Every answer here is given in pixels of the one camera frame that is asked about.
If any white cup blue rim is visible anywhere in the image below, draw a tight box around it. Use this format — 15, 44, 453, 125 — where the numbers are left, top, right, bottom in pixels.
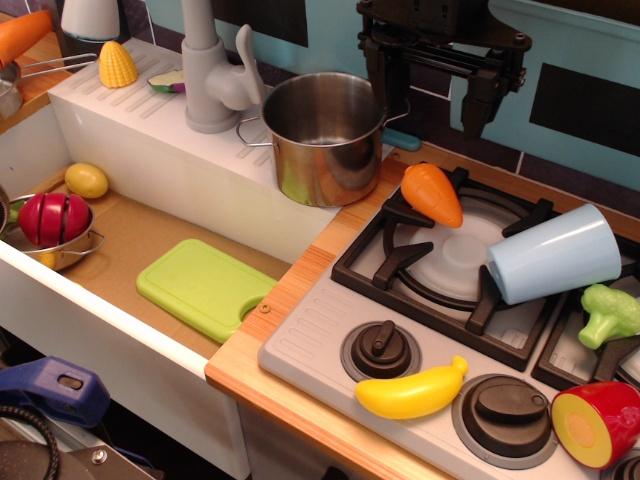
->
61, 0, 120, 43

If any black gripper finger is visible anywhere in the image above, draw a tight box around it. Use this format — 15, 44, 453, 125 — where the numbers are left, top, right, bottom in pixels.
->
364, 38, 406, 116
461, 67, 512, 140

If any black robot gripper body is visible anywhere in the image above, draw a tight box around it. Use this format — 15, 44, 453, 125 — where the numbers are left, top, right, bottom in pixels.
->
356, 1, 532, 80

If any light blue plastic cup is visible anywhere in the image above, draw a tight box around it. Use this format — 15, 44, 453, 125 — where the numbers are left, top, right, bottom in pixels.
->
487, 204, 622, 305

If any black braided cable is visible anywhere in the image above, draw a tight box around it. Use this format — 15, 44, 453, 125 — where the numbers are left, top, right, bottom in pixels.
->
0, 404, 62, 480

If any left black stove knob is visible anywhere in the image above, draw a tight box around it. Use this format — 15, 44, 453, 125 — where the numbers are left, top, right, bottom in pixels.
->
340, 320, 422, 382

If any large orange toy carrot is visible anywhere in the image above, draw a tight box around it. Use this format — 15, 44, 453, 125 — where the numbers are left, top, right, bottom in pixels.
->
1, 10, 53, 68

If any red toy apple half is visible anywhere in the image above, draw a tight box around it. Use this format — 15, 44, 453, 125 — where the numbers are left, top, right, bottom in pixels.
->
551, 381, 639, 470

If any red sliced toy vegetable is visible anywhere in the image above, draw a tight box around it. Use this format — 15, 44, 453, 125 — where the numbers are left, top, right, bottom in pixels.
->
18, 192, 92, 248

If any yellow toy corn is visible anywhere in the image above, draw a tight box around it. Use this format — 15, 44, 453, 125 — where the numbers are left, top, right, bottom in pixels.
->
98, 41, 139, 88

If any yellow toy banana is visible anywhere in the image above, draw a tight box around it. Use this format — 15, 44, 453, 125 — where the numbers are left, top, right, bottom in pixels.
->
355, 356, 469, 420

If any green plastic cutting board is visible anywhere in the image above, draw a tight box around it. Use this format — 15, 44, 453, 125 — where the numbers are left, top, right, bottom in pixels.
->
136, 239, 276, 344

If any right black stove knob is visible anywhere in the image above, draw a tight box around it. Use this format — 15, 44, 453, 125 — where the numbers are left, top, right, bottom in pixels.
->
599, 450, 640, 480

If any yellow toy potato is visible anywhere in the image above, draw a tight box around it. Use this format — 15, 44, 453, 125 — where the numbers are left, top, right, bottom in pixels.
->
64, 163, 109, 199

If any grey toy faucet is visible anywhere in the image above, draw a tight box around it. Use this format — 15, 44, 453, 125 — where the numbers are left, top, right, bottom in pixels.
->
181, 0, 266, 134

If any green toy broccoli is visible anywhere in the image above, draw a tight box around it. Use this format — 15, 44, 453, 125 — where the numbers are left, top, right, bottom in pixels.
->
578, 284, 639, 350

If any purple toy eggplant slice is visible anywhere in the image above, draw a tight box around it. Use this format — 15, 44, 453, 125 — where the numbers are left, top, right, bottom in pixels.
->
147, 70, 186, 93

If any small steel bowl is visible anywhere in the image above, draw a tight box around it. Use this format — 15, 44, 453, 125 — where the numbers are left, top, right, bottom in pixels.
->
1, 194, 105, 271

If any middle black stove knob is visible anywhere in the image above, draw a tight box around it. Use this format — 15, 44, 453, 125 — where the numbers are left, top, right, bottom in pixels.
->
451, 375, 558, 471

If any teal sponge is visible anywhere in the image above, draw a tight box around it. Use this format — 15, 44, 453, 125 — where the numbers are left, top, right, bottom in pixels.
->
382, 128, 422, 152

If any black stove grate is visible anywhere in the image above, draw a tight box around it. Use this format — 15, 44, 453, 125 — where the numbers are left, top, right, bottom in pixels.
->
331, 163, 559, 371
532, 288, 639, 390

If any black stove knob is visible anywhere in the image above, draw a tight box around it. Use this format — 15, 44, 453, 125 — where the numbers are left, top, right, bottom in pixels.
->
451, 375, 558, 471
340, 320, 422, 382
599, 450, 640, 480

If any steel saucepan with handle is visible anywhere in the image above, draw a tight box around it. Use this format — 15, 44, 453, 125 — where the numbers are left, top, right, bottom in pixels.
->
1, 53, 98, 121

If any stainless steel pot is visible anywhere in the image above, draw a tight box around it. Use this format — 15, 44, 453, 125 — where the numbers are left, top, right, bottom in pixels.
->
236, 72, 392, 207

